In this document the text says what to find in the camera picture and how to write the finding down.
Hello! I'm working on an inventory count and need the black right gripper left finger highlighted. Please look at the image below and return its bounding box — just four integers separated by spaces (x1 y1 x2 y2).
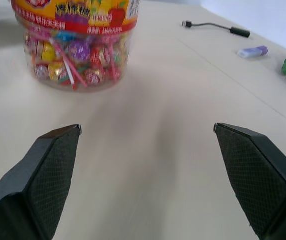
0 124 83 240

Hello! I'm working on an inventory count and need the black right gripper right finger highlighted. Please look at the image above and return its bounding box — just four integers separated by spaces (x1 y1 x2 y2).
213 122 286 240

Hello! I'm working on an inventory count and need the clear plastic lollipop tub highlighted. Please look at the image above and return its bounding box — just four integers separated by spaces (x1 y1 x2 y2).
10 0 142 93

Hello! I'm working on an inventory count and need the black usb adapter cable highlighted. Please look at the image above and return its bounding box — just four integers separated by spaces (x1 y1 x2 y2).
181 20 251 39

